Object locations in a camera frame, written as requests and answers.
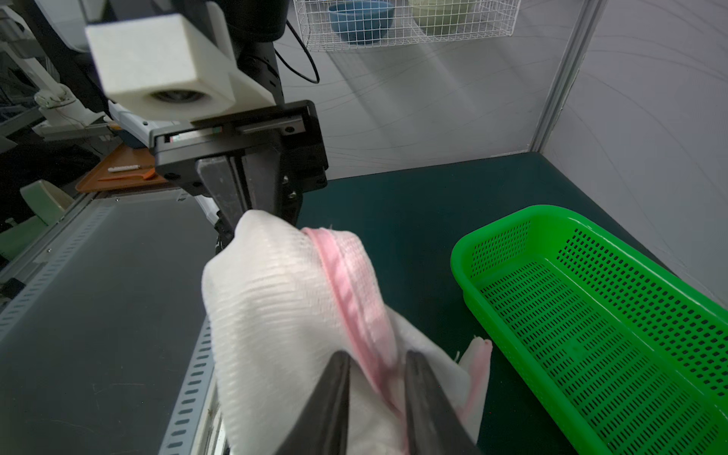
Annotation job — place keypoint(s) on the round white mesh bag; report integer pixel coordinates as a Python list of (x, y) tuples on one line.
[(281, 301)]

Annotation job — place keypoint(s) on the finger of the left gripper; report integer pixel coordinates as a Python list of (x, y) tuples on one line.
[(224, 180), (268, 186)]

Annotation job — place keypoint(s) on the pale green object background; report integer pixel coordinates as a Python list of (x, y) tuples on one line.
[(48, 204)]

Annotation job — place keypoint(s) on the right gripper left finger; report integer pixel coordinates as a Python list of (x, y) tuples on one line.
[(322, 427)]

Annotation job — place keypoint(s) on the light green ceramic bowl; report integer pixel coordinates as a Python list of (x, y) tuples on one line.
[(440, 17)]

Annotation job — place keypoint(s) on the green plastic basket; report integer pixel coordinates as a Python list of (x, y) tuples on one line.
[(625, 356)]

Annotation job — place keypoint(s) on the blue ceramic bowl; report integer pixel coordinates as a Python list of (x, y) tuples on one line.
[(361, 22)]

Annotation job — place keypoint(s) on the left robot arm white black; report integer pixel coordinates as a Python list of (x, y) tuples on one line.
[(254, 27)]

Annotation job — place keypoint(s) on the white slotted cable duct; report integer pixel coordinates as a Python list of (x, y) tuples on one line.
[(190, 403)]

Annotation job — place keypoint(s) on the orange tray background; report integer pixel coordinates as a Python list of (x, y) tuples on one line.
[(124, 169)]

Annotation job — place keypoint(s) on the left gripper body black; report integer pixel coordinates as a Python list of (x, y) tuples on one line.
[(291, 129)]

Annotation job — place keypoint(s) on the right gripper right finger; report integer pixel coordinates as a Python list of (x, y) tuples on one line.
[(431, 422)]

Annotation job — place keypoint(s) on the white wire wall basket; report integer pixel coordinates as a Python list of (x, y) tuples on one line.
[(489, 19)]

